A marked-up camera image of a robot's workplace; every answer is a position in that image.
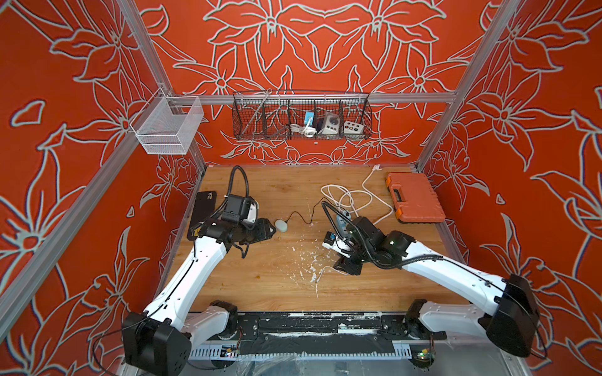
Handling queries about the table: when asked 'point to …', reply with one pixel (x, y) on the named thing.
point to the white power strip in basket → (331, 124)
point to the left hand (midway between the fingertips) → (269, 229)
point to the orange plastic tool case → (414, 198)
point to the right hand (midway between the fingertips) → (333, 260)
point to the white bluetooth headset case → (281, 225)
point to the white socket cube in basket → (351, 128)
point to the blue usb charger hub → (342, 223)
